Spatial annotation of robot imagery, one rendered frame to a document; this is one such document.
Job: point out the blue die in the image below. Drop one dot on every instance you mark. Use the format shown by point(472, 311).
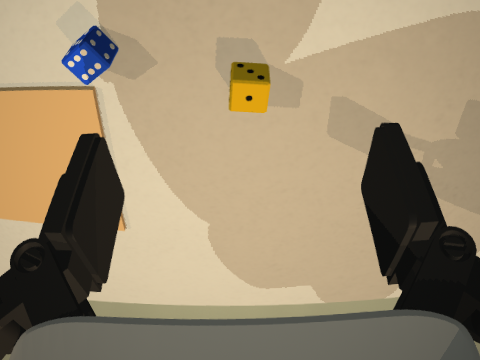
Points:
point(91, 55)

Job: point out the yellow die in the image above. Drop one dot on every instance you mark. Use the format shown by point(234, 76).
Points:
point(249, 87)

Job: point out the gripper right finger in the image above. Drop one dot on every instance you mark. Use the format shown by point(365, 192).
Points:
point(411, 242)

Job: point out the orange mat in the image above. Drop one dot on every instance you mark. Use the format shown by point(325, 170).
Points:
point(39, 129)

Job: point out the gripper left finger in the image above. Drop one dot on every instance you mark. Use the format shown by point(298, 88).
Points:
point(75, 252)

